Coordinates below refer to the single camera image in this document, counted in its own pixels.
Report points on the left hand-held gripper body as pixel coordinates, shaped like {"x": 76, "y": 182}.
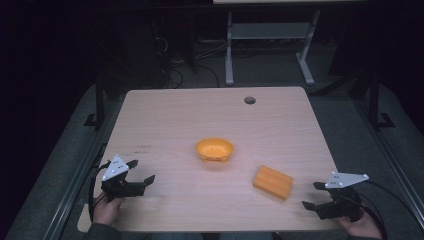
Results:
{"x": 115, "y": 168}

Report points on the person's right hand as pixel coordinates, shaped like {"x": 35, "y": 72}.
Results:
{"x": 365, "y": 228}

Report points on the orange plastic bowl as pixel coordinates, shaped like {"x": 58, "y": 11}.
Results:
{"x": 214, "y": 150}

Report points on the grey metal rail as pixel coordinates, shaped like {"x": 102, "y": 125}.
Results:
{"x": 388, "y": 156}
{"x": 71, "y": 186}

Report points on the orange rectangular block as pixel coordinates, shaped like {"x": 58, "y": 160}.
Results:
{"x": 272, "y": 182}

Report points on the person's left hand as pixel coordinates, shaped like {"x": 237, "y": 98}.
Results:
{"x": 105, "y": 211}

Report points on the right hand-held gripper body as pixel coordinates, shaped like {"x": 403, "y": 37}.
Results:
{"x": 343, "y": 205}

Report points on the white metal table frame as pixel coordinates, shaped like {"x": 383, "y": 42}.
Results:
{"x": 270, "y": 31}

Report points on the black metal stand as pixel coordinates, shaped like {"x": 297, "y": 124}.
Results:
{"x": 99, "y": 100}
{"x": 375, "y": 100}

